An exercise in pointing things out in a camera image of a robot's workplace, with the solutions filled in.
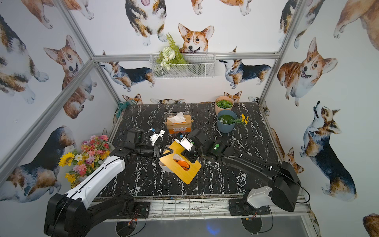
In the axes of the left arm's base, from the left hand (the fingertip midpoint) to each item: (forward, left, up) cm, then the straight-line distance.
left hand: (171, 148), depth 75 cm
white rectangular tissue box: (-9, +2, -3) cm, 10 cm away
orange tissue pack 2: (+26, -1, -9) cm, 28 cm away
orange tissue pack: (-5, -7, -12) cm, 14 cm away
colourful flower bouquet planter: (0, +40, -2) cm, 40 cm away
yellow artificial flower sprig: (+20, -43, -5) cm, 48 cm away
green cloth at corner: (+48, +48, -20) cm, 71 cm away
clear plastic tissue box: (+21, 0, -16) cm, 26 cm away
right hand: (+2, -8, 0) cm, 8 cm away
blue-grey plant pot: (+28, -34, -13) cm, 46 cm away
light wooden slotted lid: (+24, -7, -13) cm, 28 cm away
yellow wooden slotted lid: (-11, -8, -10) cm, 17 cm away
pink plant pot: (+39, -32, -8) cm, 51 cm away
